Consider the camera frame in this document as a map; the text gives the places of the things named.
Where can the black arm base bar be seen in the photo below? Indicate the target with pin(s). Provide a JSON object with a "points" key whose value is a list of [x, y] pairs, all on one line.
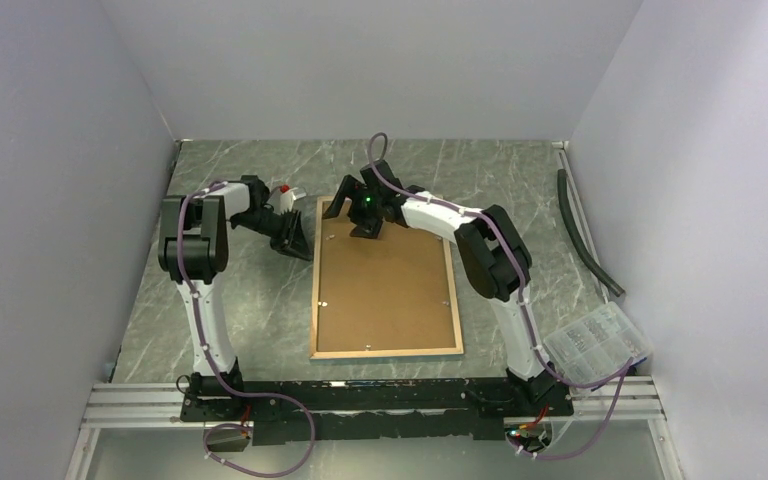
{"points": [[278, 412]]}

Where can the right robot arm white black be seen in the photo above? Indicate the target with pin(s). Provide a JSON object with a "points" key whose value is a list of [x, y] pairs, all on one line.
{"points": [[493, 254]]}

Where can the aluminium extrusion rail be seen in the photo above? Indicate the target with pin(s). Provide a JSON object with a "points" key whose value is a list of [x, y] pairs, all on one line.
{"points": [[158, 405]]}

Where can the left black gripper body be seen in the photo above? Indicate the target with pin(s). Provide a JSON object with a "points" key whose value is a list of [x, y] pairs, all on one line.
{"points": [[280, 228]]}

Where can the clear plastic screw box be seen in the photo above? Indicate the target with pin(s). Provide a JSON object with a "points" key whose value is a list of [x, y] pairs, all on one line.
{"points": [[597, 345]]}

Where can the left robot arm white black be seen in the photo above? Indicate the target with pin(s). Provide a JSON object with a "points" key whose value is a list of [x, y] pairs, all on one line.
{"points": [[193, 249]]}

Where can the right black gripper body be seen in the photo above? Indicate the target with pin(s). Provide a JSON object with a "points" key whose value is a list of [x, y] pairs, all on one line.
{"points": [[364, 214]]}

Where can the blue wooden picture frame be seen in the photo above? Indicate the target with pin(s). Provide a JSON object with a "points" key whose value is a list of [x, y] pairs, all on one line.
{"points": [[314, 298]]}

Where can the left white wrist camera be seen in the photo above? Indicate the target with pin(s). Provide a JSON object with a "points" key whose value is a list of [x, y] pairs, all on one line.
{"points": [[287, 198]]}

